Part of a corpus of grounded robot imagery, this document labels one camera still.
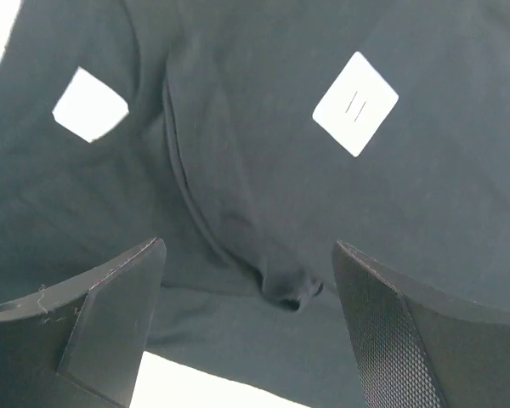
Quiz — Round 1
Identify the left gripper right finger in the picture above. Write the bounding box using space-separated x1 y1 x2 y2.
331 241 510 408

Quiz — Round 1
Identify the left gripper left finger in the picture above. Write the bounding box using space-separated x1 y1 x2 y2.
0 238 167 408

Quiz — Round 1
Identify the black t shirt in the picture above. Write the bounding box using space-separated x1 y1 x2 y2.
0 1 510 407

